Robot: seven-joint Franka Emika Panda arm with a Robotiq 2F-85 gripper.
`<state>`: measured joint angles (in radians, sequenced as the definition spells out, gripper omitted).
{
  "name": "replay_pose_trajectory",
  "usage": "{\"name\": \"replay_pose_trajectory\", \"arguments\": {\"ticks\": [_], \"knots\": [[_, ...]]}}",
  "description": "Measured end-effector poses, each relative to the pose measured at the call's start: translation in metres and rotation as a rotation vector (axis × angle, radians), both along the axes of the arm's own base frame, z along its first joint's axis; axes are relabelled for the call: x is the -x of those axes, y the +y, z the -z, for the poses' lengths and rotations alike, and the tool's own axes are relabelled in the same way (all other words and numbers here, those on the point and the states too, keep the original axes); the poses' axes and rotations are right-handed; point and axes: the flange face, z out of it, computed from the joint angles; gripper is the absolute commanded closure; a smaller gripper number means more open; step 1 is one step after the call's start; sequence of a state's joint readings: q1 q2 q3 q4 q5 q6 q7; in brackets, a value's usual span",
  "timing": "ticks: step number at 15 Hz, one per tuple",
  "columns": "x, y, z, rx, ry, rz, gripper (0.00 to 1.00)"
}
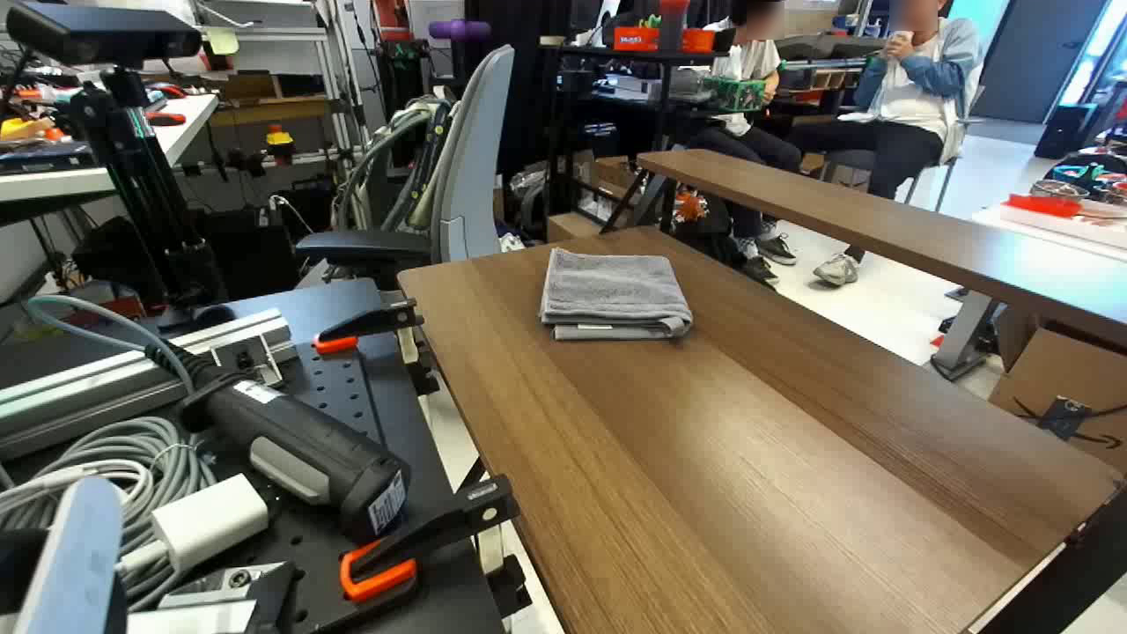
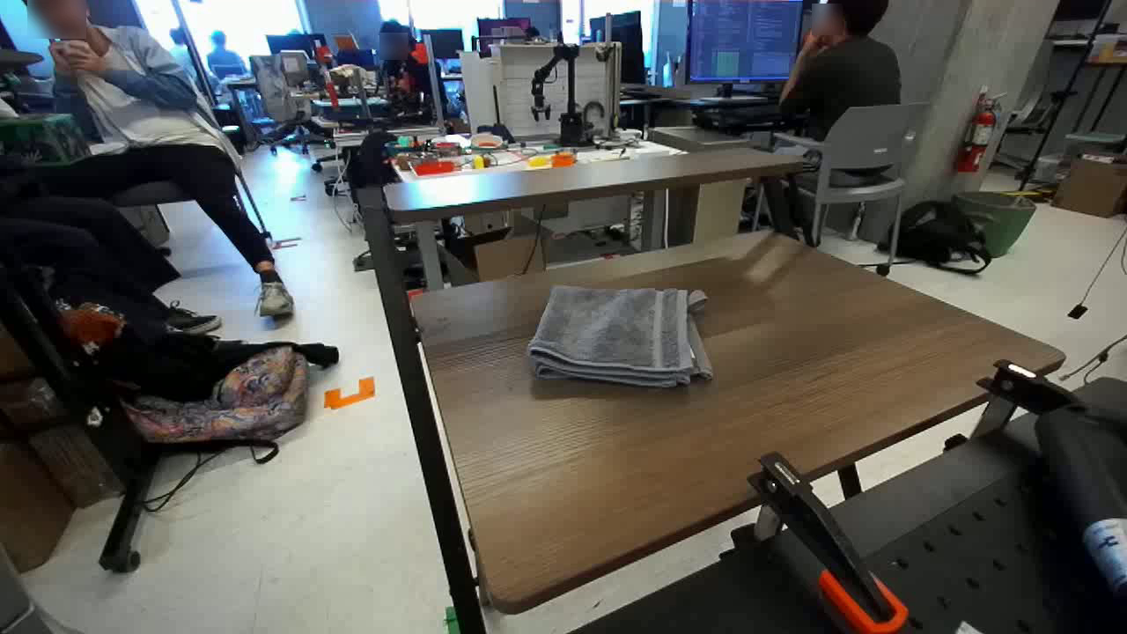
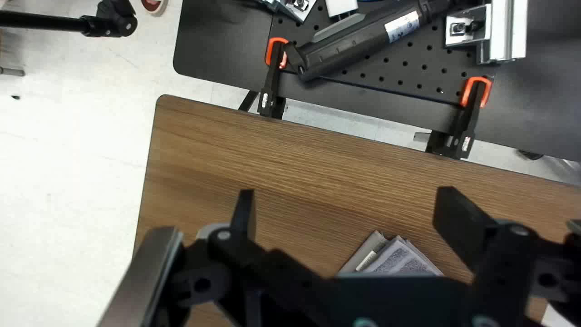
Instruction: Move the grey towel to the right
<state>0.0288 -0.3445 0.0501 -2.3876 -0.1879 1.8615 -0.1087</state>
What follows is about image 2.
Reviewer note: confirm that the person in dark shirt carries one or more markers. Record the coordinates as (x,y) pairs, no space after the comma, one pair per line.
(840,76)

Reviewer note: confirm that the dark-haired person in orange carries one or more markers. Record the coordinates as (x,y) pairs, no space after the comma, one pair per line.
(408,63)

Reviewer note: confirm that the white panel behind small arm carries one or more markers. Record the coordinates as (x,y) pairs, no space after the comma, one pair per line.
(515,89)

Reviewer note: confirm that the grey background desk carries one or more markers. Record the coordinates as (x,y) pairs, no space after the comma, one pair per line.
(587,177)

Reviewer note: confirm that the grey towel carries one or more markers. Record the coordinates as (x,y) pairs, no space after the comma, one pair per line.
(617,335)

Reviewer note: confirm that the red fire extinguisher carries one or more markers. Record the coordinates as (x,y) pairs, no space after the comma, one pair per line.
(972,134)

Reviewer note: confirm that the colourful patterned backpack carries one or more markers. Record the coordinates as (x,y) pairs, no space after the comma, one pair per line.
(229,400)

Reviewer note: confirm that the black jacket on floor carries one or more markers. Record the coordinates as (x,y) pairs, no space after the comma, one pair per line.
(198,355)

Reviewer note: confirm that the red flat item on desk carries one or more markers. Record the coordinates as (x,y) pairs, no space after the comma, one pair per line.
(434,165)

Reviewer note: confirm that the small black robot arm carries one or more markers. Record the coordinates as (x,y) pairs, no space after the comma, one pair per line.
(567,101)

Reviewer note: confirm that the large computer monitor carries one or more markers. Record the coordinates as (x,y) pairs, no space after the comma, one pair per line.
(741,35)

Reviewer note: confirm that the cardboard box under desk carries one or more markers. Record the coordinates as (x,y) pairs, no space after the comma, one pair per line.
(512,254)

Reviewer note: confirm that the black cylindrical device with label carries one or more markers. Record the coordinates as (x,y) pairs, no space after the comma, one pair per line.
(1087,480)

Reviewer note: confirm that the cardboard box by wall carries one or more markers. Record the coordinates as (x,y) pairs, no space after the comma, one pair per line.
(1095,185)

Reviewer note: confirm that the orange yellow parts on desk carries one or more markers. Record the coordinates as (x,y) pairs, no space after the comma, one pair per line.
(552,159)

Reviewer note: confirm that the black orange bar clamp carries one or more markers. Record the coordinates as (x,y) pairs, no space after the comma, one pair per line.
(1024,384)
(823,541)

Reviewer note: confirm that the black backpack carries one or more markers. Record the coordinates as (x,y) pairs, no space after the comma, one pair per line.
(936,235)

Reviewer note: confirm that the black metal stand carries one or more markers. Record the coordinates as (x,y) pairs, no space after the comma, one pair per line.
(99,435)

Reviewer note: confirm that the grey plastic chair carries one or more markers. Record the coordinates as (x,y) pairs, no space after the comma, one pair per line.
(868,146)

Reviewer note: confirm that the black perforated mounting board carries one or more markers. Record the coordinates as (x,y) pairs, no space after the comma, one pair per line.
(972,550)

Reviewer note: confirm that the black table frame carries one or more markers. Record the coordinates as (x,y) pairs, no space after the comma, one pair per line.
(408,352)

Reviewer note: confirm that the person in black trousers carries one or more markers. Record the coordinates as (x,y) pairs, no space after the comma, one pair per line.
(71,240)

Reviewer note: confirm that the orange floor bracket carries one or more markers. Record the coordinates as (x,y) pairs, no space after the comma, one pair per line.
(350,394)

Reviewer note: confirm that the person in light denim jacket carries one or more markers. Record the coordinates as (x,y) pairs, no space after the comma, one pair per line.
(130,91)

